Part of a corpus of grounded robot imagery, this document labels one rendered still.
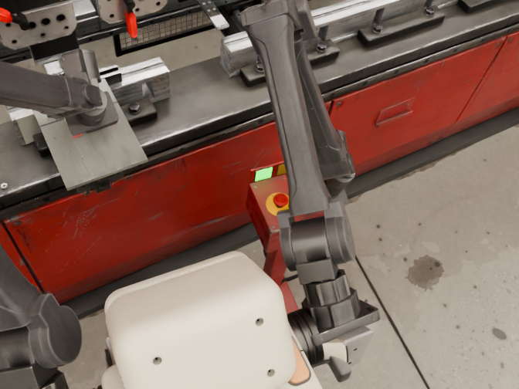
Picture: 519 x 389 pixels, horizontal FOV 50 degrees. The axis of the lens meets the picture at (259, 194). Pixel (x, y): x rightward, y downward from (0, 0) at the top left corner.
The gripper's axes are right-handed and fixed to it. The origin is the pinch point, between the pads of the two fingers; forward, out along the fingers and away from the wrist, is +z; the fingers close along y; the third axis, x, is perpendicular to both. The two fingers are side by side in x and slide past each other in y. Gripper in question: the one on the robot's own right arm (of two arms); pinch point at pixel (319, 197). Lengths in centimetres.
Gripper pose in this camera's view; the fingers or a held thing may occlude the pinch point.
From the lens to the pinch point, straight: 144.7
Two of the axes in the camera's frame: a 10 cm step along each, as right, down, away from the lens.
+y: -3.2, -9.1, 2.5
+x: -9.3, 2.6, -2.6
